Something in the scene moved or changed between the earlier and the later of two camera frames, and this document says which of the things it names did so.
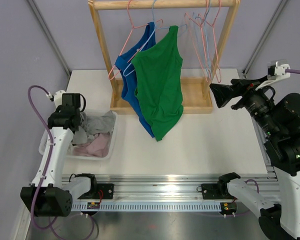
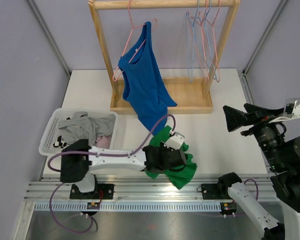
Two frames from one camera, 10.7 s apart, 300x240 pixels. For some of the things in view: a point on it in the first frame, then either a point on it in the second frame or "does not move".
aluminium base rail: [163, 188] does not move
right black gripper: [223, 93] → [236, 118]
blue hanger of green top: [154, 29] → [187, 23]
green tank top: [159, 85] → [179, 175]
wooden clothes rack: [197, 92] does not move
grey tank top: [91, 125] does not move
